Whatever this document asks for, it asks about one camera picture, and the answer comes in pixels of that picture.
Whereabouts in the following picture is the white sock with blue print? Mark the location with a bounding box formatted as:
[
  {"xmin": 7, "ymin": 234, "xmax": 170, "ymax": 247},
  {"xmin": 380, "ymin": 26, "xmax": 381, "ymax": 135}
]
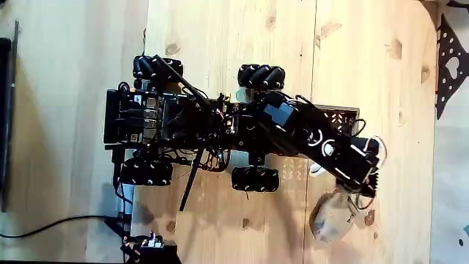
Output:
[{"xmin": 309, "ymin": 163, "xmax": 328, "ymax": 177}]

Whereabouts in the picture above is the beige sock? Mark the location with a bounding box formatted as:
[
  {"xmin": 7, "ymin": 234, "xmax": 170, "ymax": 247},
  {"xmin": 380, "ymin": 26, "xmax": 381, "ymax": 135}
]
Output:
[{"xmin": 309, "ymin": 189, "xmax": 363, "ymax": 243}]

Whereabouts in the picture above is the grey perforated basket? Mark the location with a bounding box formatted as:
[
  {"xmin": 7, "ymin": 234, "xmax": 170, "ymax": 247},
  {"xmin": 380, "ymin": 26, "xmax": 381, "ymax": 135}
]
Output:
[{"xmin": 292, "ymin": 104, "xmax": 362, "ymax": 159}]

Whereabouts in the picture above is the black omni wheel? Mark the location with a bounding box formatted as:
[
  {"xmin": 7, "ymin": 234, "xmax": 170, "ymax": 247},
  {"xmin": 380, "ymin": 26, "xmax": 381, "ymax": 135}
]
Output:
[
  {"xmin": 132, "ymin": 54, "xmax": 184, "ymax": 81},
  {"xmin": 237, "ymin": 64, "xmax": 286, "ymax": 92},
  {"xmin": 119, "ymin": 157, "xmax": 174, "ymax": 187},
  {"xmin": 230, "ymin": 165, "xmax": 281, "ymax": 194}
]

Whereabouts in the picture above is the black perforated cloth with heart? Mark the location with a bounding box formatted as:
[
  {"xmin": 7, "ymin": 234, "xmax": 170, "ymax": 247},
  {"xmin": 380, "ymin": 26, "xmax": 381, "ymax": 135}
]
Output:
[{"xmin": 435, "ymin": 13, "xmax": 469, "ymax": 120}]

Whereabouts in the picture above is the black slanted rod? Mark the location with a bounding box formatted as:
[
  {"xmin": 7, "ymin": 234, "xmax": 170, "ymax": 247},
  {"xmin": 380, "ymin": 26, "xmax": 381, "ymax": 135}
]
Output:
[
  {"xmin": 152, "ymin": 54, "xmax": 213, "ymax": 106},
  {"xmin": 178, "ymin": 147, "xmax": 205, "ymax": 213}
]

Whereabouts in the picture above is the black device with orange bits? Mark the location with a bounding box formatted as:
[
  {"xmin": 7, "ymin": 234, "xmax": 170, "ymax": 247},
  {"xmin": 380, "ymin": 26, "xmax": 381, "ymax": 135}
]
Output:
[{"xmin": 120, "ymin": 231, "xmax": 181, "ymax": 264}]

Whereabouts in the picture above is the black flat panel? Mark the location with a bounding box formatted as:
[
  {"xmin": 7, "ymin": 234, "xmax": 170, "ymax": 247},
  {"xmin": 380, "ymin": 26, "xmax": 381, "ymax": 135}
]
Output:
[{"xmin": 0, "ymin": 20, "xmax": 20, "ymax": 213}]

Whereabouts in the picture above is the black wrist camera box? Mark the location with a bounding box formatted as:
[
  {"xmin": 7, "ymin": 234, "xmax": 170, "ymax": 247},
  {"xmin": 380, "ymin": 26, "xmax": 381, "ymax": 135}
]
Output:
[{"xmin": 350, "ymin": 136, "xmax": 382, "ymax": 155}]

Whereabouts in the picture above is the black power cable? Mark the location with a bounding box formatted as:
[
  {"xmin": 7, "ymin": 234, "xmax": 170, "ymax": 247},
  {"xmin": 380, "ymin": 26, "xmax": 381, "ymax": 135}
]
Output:
[{"xmin": 0, "ymin": 215, "xmax": 131, "ymax": 240}]

